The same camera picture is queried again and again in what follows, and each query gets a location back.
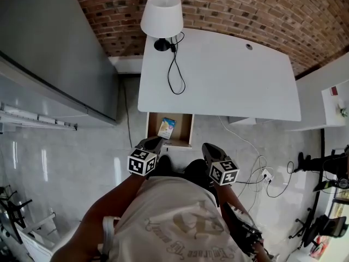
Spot person's right forearm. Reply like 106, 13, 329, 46
216, 183, 270, 262

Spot white table lamp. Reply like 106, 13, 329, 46
140, 0, 184, 51

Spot black office chair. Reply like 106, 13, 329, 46
288, 207, 348, 253

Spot black folding stand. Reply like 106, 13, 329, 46
0, 184, 33, 245

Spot wooden drawer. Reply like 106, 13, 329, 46
146, 112, 195, 149

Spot black lamp cable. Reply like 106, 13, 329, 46
167, 31, 186, 95

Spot white floor socket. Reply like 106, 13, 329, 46
260, 167, 275, 182

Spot white floor cable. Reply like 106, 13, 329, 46
217, 115, 275, 214

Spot white desk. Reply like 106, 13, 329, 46
137, 27, 302, 125

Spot white shelf unit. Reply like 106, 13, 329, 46
321, 80, 349, 128

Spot person's white printed shirt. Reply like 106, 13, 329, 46
102, 175, 262, 262

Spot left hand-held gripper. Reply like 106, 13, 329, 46
127, 136, 165, 177

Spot black fridge cable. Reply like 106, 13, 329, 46
123, 82, 134, 148

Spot blue yellow packet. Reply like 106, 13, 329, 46
157, 117, 177, 140

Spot grey refrigerator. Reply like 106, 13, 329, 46
0, 0, 120, 127

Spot person's black shorts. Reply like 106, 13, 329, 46
147, 156, 219, 207

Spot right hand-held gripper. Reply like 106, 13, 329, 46
201, 142, 240, 187

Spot person's left forearm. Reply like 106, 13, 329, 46
51, 173, 147, 262

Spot small potted plant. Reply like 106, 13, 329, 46
336, 99, 347, 117

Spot black floor cable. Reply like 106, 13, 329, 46
234, 161, 296, 199

